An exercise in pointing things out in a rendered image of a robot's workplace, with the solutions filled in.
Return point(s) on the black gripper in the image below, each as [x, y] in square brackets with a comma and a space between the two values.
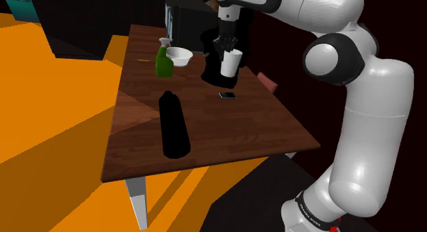
[227, 30]

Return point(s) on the white cup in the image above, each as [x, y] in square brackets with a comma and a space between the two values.
[230, 65]

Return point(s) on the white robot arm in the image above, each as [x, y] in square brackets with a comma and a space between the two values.
[373, 91]

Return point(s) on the black bulky object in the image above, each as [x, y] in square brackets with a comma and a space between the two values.
[210, 69]

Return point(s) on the white bowl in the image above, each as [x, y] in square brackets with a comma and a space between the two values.
[180, 57]

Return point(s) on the black phone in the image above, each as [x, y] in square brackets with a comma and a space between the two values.
[228, 95]

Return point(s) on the green spray bottle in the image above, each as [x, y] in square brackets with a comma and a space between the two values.
[164, 65]

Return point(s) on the brown wooden table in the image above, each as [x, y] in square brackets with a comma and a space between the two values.
[213, 124]

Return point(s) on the tall black bottle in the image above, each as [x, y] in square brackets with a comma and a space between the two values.
[173, 128]

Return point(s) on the black robot stand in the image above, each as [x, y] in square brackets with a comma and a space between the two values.
[253, 204]

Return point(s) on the teal cabinet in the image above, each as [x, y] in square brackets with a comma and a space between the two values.
[23, 9]

